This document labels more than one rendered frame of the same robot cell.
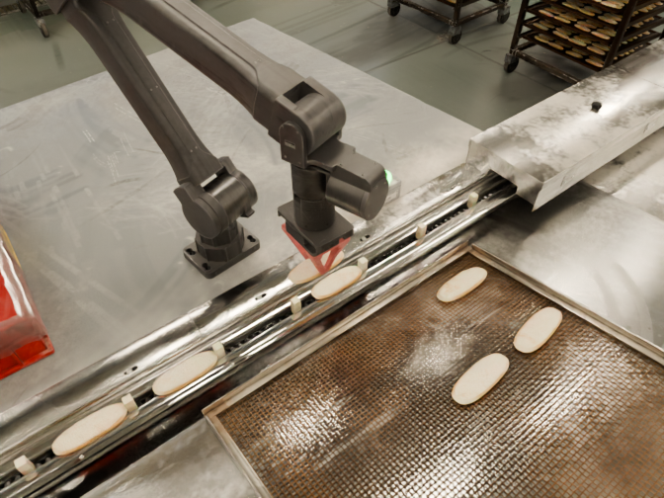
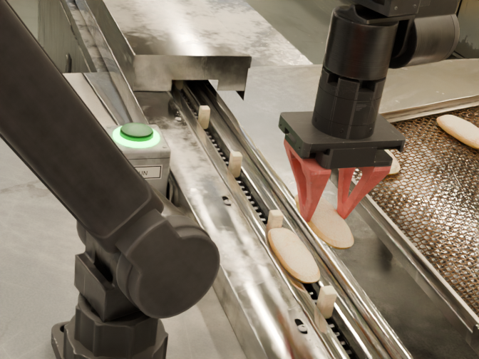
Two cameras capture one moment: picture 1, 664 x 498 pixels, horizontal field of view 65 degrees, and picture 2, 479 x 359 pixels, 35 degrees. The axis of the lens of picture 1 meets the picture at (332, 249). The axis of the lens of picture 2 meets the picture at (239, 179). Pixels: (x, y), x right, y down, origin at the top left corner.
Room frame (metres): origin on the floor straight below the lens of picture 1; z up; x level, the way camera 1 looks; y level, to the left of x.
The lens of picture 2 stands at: (0.46, 0.66, 1.30)
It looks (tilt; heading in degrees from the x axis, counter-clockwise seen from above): 29 degrees down; 284
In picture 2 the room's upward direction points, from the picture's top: 9 degrees clockwise
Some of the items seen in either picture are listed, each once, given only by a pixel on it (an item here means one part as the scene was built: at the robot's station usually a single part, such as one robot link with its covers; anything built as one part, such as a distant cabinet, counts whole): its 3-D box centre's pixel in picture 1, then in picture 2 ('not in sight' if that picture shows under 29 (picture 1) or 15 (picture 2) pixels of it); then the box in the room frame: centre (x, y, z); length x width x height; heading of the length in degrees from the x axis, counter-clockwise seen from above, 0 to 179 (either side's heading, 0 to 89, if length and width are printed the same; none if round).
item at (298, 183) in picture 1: (316, 173); (365, 41); (0.54, 0.02, 1.10); 0.07 x 0.06 x 0.07; 55
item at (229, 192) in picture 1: (223, 207); (140, 253); (0.66, 0.18, 0.94); 0.09 x 0.05 x 0.10; 55
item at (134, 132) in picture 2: not in sight; (136, 135); (0.79, -0.09, 0.90); 0.04 x 0.04 x 0.02
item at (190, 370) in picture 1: (185, 371); not in sight; (0.39, 0.21, 0.86); 0.10 x 0.04 x 0.01; 128
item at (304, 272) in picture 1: (316, 264); (323, 216); (0.54, 0.02, 0.93); 0.10 x 0.04 x 0.01; 128
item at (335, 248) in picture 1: (318, 245); (337, 175); (0.53, 0.02, 0.97); 0.07 x 0.07 x 0.09; 38
